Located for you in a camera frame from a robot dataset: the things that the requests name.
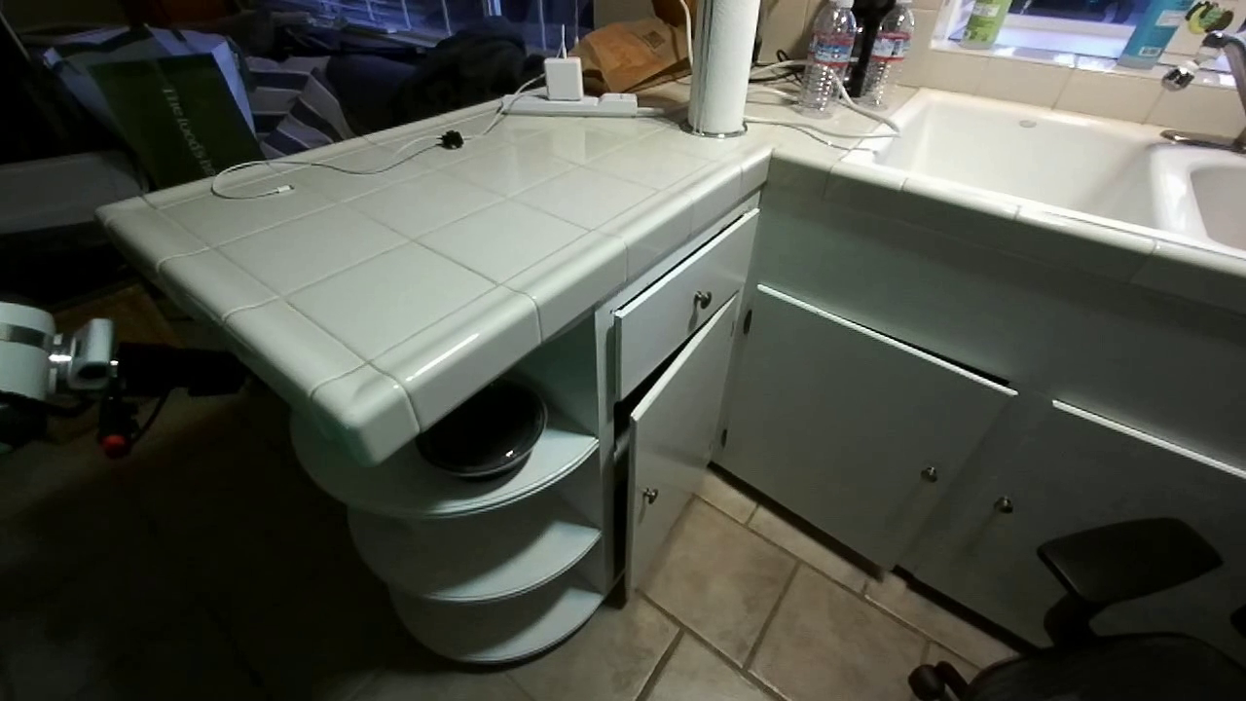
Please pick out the clear water bottle right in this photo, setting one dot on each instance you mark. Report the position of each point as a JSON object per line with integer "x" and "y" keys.
{"x": 891, "y": 45}

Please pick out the black round pan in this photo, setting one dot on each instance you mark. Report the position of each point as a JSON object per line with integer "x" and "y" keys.
{"x": 492, "y": 433}

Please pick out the white charger plug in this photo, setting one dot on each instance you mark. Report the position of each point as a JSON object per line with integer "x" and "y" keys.
{"x": 561, "y": 77}

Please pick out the white left sink cabinet door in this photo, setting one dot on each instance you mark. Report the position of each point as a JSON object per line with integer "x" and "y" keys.
{"x": 852, "y": 424}

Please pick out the black office chair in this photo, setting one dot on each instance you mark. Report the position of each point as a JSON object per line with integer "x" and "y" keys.
{"x": 1109, "y": 564}

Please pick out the white paper towel roll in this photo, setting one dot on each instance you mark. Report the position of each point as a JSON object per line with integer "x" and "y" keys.
{"x": 723, "y": 64}

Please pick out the brown paper bag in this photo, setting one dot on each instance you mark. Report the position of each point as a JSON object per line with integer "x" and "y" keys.
{"x": 632, "y": 50}

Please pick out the clear water bottle left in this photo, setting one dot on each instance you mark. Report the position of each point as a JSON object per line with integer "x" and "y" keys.
{"x": 828, "y": 54}

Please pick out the clear water bottle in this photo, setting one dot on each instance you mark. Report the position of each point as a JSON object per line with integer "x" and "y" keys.
{"x": 828, "y": 54}
{"x": 891, "y": 45}

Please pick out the white bottom round shelf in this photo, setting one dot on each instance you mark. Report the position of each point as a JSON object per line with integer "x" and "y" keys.
{"x": 502, "y": 628}

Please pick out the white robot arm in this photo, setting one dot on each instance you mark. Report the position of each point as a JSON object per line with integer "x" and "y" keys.
{"x": 47, "y": 371}

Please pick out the green bottle on windowsill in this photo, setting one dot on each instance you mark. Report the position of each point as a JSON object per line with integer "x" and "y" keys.
{"x": 983, "y": 23}

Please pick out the white tiled kitchen counter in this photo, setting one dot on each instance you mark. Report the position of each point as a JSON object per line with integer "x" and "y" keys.
{"x": 383, "y": 276}

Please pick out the white sink cabinet door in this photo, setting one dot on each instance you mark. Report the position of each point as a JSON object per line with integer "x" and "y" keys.
{"x": 852, "y": 424}
{"x": 1076, "y": 467}

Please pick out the white top round shelf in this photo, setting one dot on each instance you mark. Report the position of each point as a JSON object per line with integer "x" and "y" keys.
{"x": 412, "y": 486}

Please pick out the white right sink cabinet door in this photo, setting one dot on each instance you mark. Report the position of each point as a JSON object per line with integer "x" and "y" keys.
{"x": 1076, "y": 467}

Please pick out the white kitchen sink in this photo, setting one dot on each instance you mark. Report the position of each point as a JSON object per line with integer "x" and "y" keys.
{"x": 1079, "y": 164}

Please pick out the white power strip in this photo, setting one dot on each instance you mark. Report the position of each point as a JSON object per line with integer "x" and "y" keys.
{"x": 538, "y": 103}

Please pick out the white narrow cabinet door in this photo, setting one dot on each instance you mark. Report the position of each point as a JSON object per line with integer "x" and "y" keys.
{"x": 675, "y": 433}

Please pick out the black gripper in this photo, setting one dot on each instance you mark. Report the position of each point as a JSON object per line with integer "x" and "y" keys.
{"x": 149, "y": 366}

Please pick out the chrome faucet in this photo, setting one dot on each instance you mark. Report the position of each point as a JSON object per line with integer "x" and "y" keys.
{"x": 1220, "y": 36}

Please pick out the dark green box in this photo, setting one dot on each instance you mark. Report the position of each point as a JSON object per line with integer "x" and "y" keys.
{"x": 178, "y": 118}

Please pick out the white cabinet drawer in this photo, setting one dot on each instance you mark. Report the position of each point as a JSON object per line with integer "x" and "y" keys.
{"x": 654, "y": 319}

